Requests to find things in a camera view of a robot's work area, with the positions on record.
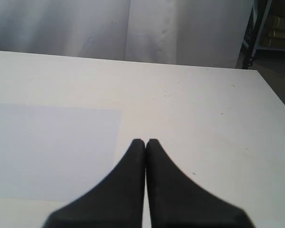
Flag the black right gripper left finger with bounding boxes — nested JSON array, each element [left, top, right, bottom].
[[43, 139, 145, 228]]

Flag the brown cardboard boxes on shelf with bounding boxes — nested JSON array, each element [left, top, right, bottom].
[[260, 15, 285, 49]]

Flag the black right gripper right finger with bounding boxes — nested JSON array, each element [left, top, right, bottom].
[[146, 139, 254, 228]]

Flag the blue metal shelf rack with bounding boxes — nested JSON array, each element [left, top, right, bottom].
[[241, 0, 285, 69]]

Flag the white backdrop curtain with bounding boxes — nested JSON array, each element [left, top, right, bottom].
[[0, 0, 253, 68]]

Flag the white paper sheet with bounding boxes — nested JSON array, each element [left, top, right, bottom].
[[0, 104, 121, 202]]

